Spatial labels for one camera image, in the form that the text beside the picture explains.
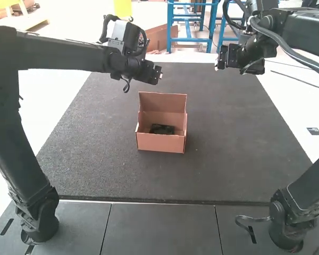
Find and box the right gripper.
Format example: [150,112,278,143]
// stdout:
[218,43,247,71]

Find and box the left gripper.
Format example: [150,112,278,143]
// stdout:
[137,60,164,86]

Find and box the cardboard box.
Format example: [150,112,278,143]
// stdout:
[135,91,188,154]

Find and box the brown wooden board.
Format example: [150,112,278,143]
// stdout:
[145,23,179,53]

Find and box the black square fan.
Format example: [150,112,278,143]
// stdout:
[148,122,176,135]

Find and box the black mat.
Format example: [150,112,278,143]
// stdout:
[36,62,313,206]

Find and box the wooden pallet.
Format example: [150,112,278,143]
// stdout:
[0,0,51,32]

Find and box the dark base panel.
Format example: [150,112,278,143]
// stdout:
[214,204,319,255]
[100,203,224,255]
[0,200,113,255]

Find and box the blue metal frame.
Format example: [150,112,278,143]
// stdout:
[166,0,216,54]
[216,0,247,52]

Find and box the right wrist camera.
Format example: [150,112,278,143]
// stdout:
[239,58,266,76]

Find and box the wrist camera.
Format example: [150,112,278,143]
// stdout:
[106,19,150,57]
[239,58,266,76]

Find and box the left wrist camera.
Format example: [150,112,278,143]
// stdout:
[106,19,150,57]

